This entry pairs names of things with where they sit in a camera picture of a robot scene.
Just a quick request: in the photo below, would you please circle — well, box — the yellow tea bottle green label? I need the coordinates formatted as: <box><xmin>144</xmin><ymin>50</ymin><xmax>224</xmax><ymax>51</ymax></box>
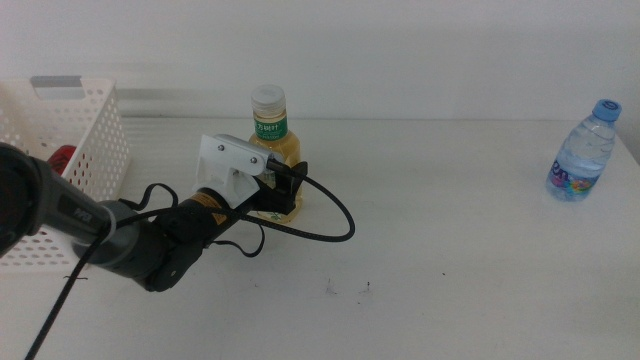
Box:
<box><xmin>248</xmin><ymin>83</ymin><xmax>303</xmax><ymax>224</ymax></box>

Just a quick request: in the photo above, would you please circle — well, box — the thin black cable loop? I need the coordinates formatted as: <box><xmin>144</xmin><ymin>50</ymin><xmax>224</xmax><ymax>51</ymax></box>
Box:
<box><xmin>119</xmin><ymin>182</ymin><xmax>266</xmax><ymax>259</ymax></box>

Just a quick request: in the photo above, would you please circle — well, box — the black braided cable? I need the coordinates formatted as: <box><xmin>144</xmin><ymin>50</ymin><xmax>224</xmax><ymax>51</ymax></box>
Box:
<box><xmin>22</xmin><ymin>159</ymin><xmax>357</xmax><ymax>360</ymax></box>

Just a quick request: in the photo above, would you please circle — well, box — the clear water bottle blue cap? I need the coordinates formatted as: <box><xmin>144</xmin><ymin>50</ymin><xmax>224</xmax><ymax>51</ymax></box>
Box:
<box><xmin>545</xmin><ymin>98</ymin><xmax>624</xmax><ymax>203</ymax></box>

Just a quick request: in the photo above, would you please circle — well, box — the red soda can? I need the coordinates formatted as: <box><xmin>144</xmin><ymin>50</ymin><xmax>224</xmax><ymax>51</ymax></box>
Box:
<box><xmin>47</xmin><ymin>144</ymin><xmax>79</xmax><ymax>176</ymax></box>

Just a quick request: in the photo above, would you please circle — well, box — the white perforated plastic basket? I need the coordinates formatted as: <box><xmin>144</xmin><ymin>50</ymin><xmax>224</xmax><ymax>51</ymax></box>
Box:
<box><xmin>0</xmin><ymin>75</ymin><xmax>132</xmax><ymax>274</ymax></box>

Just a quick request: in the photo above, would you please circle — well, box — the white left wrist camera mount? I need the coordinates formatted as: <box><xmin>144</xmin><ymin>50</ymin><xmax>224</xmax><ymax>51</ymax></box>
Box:
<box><xmin>193</xmin><ymin>133</ymin><xmax>276</xmax><ymax>210</ymax></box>

